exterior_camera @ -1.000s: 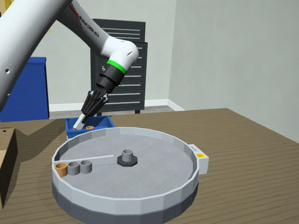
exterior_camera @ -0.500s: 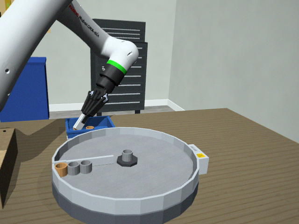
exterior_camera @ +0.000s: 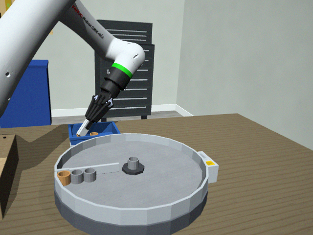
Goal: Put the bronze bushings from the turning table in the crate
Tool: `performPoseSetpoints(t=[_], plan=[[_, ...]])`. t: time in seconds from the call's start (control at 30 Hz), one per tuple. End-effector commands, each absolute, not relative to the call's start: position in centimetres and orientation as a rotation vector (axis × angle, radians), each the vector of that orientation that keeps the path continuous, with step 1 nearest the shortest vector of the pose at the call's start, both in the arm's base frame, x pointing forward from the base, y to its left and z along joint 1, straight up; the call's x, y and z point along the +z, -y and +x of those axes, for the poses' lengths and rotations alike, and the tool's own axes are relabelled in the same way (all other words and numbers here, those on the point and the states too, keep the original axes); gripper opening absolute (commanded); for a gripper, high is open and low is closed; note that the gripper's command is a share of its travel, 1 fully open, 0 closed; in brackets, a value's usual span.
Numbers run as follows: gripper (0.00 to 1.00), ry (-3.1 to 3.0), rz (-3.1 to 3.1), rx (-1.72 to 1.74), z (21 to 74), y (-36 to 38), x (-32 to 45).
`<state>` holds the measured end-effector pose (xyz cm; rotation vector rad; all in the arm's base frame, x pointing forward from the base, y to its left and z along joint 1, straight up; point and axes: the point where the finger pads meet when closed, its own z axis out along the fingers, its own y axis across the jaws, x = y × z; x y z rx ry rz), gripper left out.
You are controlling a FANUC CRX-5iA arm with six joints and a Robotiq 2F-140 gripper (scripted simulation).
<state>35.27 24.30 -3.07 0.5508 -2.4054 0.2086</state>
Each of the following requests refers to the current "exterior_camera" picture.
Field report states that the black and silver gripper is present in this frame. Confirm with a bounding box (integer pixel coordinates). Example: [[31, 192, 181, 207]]
[[77, 81, 120, 136]]

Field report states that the grey metal bushing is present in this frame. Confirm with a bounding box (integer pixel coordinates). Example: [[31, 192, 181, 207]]
[[70, 169, 84, 184], [83, 167, 96, 183], [128, 156, 139, 170]]

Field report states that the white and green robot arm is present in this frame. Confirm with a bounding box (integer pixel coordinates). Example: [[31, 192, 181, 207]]
[[0, 0, 145, 118]]

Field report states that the blue square tray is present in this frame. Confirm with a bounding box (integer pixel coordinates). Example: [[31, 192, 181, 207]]
[[68, 121, 120, 147]]

